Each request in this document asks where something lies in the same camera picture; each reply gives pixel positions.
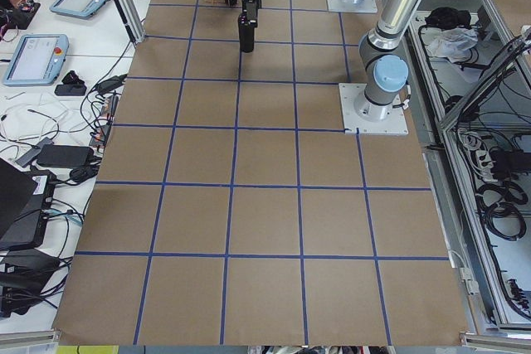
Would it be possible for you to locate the black laptop computer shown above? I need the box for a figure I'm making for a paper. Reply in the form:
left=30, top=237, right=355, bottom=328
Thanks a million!
left=1, top=160, right=56, bottom=251

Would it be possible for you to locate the dark glass wine bottle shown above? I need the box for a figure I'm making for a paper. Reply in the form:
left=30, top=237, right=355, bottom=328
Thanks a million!
left=237, top=13, right=256, bottom=53

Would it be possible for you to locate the teach pendant near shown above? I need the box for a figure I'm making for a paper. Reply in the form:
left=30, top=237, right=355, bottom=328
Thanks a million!
left=2, top=34, right=70, bottom=87

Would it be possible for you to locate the grey orange usb hub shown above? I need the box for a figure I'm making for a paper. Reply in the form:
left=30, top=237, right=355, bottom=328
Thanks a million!
left=89, top=124, right=112, bottom=148
left=99, top=95, right=119, bottom=120

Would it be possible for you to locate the black power brick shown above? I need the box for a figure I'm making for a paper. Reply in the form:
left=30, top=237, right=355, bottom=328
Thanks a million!
left=37, top=144, right=94, bottom=168

